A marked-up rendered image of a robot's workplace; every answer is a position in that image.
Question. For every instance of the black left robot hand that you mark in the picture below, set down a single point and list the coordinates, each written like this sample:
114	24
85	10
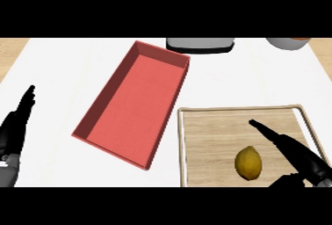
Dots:
14	126

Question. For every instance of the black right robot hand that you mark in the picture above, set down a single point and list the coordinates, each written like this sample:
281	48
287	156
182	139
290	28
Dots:
299	155

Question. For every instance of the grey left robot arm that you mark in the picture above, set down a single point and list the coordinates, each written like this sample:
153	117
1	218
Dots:
8	171

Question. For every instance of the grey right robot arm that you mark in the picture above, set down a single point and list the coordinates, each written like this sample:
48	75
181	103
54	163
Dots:
325	183

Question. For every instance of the yellow lemon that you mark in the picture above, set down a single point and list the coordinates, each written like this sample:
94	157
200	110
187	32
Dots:
249	163

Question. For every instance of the pale wooden tray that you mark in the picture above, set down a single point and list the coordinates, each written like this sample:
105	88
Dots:
216	140

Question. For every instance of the red open box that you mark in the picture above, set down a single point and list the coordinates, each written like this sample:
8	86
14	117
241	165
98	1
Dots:
134	102

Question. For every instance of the grey round pot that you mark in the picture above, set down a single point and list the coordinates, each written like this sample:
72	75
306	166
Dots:
287	43

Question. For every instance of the grey and black appliance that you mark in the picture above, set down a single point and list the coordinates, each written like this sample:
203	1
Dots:
201	44

